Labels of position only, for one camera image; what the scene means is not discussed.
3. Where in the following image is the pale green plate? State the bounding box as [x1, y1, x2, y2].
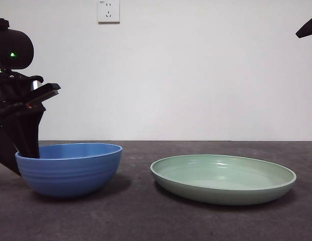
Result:
[150, 154, 297, 206]

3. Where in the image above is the blue ribbed bowl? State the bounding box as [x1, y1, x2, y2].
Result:
[15, 143, 123, 199]

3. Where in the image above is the white wall socket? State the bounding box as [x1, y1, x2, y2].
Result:
[97, 0, 121, 25]

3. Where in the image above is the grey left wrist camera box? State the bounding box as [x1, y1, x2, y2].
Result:
[29, 75, 45, 91]

